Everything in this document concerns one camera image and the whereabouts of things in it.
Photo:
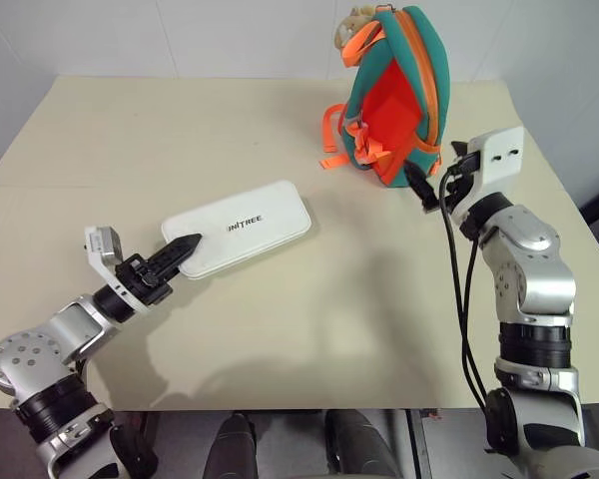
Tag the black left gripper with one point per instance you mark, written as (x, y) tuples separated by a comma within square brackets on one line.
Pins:
[(139, 282)]

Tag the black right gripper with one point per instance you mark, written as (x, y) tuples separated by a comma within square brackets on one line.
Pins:
[(462, 187)]

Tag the white rectangular box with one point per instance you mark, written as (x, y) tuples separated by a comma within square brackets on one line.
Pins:
[(249, 227)]

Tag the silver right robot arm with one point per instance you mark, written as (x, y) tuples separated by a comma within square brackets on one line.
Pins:
[(534, 279)]

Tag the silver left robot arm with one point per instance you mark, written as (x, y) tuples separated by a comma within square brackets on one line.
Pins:
[(30, 355)]

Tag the orange and teal backpack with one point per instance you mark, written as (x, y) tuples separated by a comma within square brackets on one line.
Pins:
[(404, 100)]

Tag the dark rounded shape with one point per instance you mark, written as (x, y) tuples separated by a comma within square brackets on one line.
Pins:
[(235, 446), (362, 444)]

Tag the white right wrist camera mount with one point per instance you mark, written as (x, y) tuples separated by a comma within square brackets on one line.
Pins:
[(499, 157)]

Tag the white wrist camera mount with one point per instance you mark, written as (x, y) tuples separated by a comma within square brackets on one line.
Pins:
[(499, 157), (103, 242)]

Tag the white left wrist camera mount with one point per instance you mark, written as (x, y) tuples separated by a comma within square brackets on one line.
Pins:
[(103, 242)]

